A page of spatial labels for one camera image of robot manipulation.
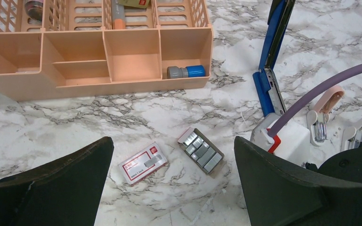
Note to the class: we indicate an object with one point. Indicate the pink eraser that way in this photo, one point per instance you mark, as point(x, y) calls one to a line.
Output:
point(318, 116)

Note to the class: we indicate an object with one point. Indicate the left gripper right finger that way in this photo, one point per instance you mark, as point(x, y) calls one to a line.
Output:
point(280, 193)

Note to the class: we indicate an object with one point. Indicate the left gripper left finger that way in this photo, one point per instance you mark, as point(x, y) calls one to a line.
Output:
point(63, 192)

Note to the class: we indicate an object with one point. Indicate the orange desk organizer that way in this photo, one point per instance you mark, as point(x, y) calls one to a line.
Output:
point(75, 52)

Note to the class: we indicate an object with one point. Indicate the staple tray with staples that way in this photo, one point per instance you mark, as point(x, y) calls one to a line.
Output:
point(201, 151)

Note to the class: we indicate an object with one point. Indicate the red staple box sleeve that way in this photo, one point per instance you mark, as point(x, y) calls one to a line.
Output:
point(142, 164)

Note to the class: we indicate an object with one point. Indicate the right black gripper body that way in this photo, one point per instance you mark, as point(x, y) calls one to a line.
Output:
point(292, 143)

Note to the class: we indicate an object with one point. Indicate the blue item in organizer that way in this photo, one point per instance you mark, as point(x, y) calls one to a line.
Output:
point(175, 72)

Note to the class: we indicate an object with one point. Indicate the yellow box in organizer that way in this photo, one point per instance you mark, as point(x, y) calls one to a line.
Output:
point(135, 3)

